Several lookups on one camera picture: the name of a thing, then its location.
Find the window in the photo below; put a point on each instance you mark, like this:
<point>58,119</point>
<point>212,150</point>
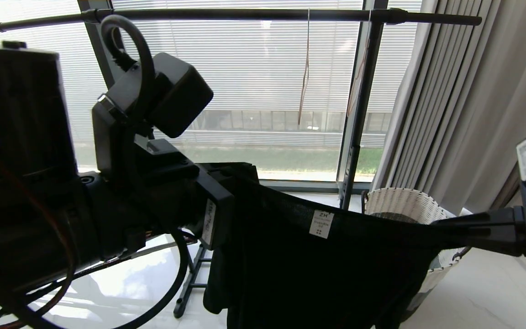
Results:
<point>254,82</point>

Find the pink clothes hanger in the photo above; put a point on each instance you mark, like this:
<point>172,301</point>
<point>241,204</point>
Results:
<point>306,73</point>
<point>356,77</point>

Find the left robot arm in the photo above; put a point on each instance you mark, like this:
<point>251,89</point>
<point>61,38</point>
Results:
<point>16,137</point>

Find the white laundry basket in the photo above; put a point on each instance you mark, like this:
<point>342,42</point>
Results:
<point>400,201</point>

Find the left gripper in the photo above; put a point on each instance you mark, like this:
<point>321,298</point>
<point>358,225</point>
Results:
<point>176,201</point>

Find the black clothes rack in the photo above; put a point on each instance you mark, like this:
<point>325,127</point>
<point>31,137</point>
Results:
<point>244,14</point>

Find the black garment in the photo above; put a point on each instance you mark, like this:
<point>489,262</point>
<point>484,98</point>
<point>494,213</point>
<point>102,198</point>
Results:
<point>299,274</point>

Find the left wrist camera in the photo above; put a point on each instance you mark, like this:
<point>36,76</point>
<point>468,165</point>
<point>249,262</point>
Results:
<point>181,91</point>

